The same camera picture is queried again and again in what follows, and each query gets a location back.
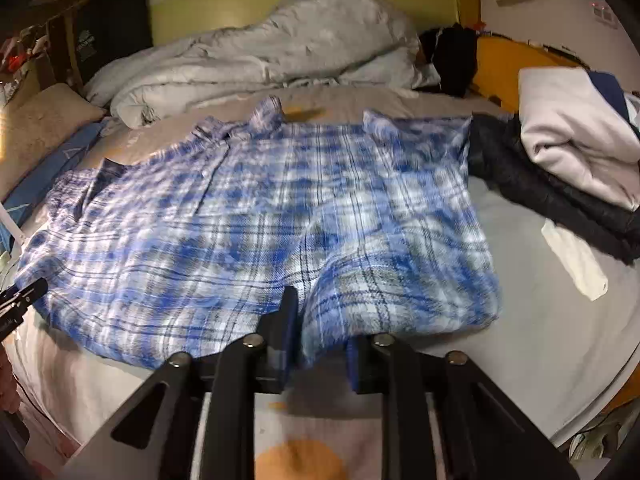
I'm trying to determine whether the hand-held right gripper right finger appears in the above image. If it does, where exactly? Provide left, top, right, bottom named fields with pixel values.
left=346, top=332, right=581, bottom=480

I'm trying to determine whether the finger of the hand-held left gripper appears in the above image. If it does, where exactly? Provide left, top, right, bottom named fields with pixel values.
left=0, top=278, right=49, bottom=311

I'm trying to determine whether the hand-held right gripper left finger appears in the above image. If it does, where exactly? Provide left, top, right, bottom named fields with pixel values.
left=60, top=285, right=301, bottom=480

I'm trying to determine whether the blue plaid shirt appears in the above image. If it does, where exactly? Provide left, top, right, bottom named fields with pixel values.
left=14, top=95, right=502, bottom=368

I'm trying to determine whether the blue pillow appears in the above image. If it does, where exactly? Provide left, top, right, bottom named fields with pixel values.
left=0, top=120, right=108, bottom=251

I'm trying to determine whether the beige pillow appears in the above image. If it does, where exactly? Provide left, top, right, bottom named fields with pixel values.
left=0, top=82, right=106, bottom=201

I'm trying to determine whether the white paper tag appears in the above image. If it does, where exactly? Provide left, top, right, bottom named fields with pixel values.
left=541, top=220, right=608, bottom=302

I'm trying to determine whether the black folded jacket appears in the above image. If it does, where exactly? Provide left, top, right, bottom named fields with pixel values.
left=467, top=112, right=640, bottom=263

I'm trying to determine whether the light grey duvet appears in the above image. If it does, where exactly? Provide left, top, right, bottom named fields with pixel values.
left=82, top=0, right=441, bottom=128

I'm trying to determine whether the black bag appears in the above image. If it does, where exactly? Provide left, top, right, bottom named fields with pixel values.
left=70, top=0, right=153, bottom=68

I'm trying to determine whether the black garment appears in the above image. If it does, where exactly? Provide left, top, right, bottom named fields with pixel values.
left=417, top=24, right=478, bottom=98

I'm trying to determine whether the white folded hoodie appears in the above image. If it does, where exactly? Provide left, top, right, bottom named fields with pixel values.
left=517, top=66, right=640, bottom=211

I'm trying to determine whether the green headboard panel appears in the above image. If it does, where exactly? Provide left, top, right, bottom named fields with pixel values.
left=150, top=0, right=461, bottom=48

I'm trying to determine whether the wall socket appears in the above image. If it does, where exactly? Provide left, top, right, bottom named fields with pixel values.
left=590, top=2, right=618, bottom=26

